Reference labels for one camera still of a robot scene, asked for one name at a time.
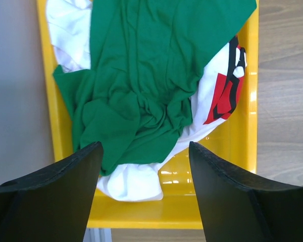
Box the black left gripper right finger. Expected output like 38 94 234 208
189 142 303 241

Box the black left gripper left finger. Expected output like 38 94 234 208
0 142 104 241

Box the green t shirt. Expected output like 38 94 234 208
53 1 257 176

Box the white t shirt red print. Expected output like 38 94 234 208
46 1 247 202

